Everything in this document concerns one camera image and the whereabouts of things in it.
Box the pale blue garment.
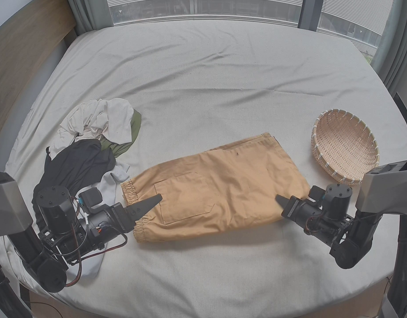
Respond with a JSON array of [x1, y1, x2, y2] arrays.
[[80, 163, 131, 278]]

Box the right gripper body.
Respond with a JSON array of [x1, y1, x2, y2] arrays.
[[282, 195, 324, 235]]

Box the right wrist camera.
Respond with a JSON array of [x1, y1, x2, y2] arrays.
[[307, 184, 327, 202]]

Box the bed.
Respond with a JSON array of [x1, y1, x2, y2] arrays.
[[0, 0, 407, 318]]

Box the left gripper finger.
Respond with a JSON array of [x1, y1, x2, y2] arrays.
[[124, 194, 164, 220]]

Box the white garment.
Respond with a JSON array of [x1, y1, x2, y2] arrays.
[[46, 98, 135, 160]]

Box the tan shorts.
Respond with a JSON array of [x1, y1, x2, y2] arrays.
[[120, 132, 312, 244]]

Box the black cable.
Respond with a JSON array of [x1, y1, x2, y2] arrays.
[[98, 232, 128, 254]]

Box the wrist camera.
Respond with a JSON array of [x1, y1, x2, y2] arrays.
[[78, 187, 104, 211], [307, 184, 327, 202]]

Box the grey-green curtain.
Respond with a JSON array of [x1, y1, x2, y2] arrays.
[[370, 0, 407, 94], [49, 0, 115, 36]]

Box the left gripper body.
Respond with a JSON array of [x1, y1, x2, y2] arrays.
[[80, 203, 138, 245]]

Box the round woven basket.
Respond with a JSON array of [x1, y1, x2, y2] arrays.
[[311, 109, 380, 187]]

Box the black garment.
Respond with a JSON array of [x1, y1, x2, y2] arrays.
[[31, 139, 117, 212]]

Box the green garment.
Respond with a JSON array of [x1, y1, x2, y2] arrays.
[[97, 109, 143, 158]]

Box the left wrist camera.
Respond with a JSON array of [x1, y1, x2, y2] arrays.
[[78, 187, 104, 211]]

